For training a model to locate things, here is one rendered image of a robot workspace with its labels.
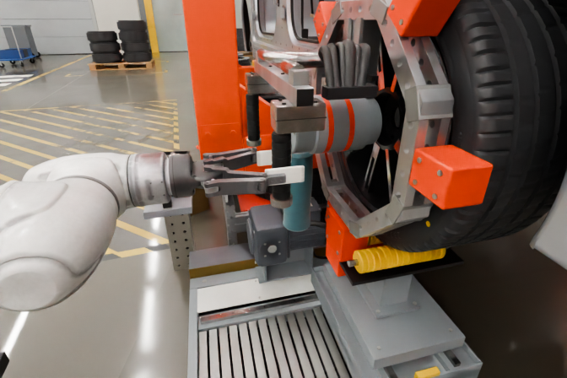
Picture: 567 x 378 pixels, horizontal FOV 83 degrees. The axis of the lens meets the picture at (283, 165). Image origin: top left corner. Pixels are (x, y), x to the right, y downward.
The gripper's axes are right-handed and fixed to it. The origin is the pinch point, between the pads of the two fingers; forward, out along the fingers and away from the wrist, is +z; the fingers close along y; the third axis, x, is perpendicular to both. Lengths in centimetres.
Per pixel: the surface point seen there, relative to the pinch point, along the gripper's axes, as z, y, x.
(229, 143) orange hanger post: -6, -60, -17
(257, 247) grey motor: 0, -40, -50
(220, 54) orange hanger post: -7, -60, 15
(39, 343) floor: -81, -45, -83
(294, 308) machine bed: 13, -33, -77
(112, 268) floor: -64, -81, -83
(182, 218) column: -28, -73, -55
